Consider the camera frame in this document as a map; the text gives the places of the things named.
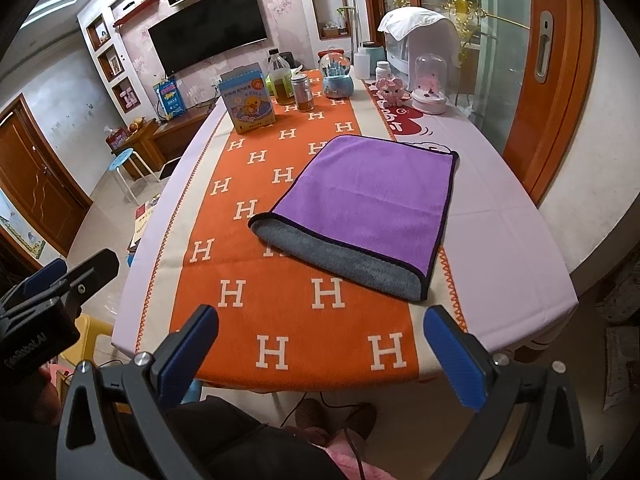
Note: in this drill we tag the metal lid glass jar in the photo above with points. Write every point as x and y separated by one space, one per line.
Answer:
303 96

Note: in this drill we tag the yellow plastic stool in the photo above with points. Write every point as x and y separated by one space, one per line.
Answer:
89 329

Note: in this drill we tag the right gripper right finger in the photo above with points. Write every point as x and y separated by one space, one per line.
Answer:
550 442

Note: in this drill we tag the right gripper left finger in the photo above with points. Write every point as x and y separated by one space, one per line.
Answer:
114 423

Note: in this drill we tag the black wall television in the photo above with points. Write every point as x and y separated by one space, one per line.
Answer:
205 29

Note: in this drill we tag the blue duck carton box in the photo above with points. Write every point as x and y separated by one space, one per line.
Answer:
247 98

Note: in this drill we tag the wooden TV cabinet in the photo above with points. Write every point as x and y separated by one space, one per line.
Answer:
158 143

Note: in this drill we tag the white plastic jar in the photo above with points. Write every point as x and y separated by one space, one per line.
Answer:
361 65

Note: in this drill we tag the small white pill bottle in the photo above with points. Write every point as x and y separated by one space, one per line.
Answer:
382 70

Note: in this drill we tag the blue snow globe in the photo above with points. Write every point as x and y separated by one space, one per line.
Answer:
335 69

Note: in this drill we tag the clear oil bottle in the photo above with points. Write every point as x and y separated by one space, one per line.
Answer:
279 72

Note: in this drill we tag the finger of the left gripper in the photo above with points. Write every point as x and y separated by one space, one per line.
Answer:
81 283
41 280

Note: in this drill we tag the orange H-pattern table runner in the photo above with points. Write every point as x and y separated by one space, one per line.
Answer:
283 325

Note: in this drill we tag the brown wooden door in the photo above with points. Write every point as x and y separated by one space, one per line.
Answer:
37 182

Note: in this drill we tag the white wall shelf unit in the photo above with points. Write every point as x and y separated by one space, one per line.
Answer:
113 64

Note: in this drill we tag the glass dome on white base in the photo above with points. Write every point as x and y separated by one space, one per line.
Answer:
430 77

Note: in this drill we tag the teal canister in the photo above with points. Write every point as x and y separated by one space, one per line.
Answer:
375 52

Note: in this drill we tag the blue poster box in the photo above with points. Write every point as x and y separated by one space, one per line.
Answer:
169 99

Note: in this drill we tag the purple and grey towel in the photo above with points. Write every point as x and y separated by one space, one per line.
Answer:
370 210

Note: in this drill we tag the white appliance with cloth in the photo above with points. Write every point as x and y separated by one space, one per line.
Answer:
412 31

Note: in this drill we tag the wooden sliding door frame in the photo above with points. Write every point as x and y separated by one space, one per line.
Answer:
558 69

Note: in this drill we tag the pink toy figurine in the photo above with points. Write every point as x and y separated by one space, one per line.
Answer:
391 92

